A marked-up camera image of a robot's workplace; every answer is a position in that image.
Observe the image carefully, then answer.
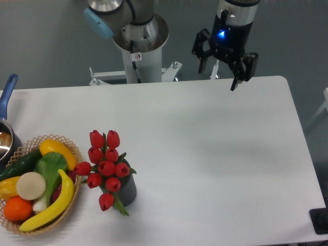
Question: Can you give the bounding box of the blue handled saucepan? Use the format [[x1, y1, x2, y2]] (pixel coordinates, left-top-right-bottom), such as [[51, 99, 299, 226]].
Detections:
[[1, 74, 22, 173]]

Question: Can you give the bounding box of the dark grey ribbed vase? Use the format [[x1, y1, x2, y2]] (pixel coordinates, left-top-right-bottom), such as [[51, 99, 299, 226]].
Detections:
[[98, 159, 137, 215]]

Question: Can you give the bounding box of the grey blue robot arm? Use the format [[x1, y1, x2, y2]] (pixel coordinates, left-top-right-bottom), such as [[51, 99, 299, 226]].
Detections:
[[84, 1, 259, 89]]

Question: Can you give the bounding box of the black box at table edge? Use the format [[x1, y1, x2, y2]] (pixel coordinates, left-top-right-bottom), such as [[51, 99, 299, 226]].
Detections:
[[309, 208, 327, 235]]

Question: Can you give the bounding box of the green bok choy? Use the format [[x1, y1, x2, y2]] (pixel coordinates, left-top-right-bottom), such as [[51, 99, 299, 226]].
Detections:
[[33, 152, 68, 214]]

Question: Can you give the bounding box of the orange fruit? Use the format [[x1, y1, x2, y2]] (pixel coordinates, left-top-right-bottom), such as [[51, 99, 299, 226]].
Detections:
[[4, 196, 32, 221]]

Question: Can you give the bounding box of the yellow banana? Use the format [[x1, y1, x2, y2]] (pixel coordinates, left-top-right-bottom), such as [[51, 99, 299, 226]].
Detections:
[[19, 169, 74, 232]]

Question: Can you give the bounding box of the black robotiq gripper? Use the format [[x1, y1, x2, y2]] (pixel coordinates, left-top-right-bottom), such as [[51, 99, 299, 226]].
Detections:
[[192, 10, 259, 91]]

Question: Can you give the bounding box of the woven wicker basket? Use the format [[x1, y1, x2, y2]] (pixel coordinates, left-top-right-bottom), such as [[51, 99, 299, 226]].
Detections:
[[0, 133, 83, 236]]

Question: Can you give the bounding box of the white frame at right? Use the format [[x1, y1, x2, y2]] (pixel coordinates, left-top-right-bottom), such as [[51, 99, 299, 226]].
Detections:
[[304, 88, 327, 133]]

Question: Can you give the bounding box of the red tulip bouquet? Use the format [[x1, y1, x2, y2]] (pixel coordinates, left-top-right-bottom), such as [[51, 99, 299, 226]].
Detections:
[[73, 130, 137, 216]]

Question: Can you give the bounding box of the dark red fruit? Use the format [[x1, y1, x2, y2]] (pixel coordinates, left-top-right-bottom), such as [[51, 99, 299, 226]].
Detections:
[[51, 171, 76, 203]]

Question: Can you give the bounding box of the green cucumber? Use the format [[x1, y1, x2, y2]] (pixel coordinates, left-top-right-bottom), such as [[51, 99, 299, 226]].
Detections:
[[1, 149, 42, 181]]

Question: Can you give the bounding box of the yellow bell pepper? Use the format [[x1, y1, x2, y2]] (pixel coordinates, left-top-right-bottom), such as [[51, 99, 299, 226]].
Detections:
[[0, 176, 20, 200]]

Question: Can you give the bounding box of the beige round disc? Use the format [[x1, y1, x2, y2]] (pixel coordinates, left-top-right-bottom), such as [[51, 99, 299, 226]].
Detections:
[[16, 172, 46, 200]]

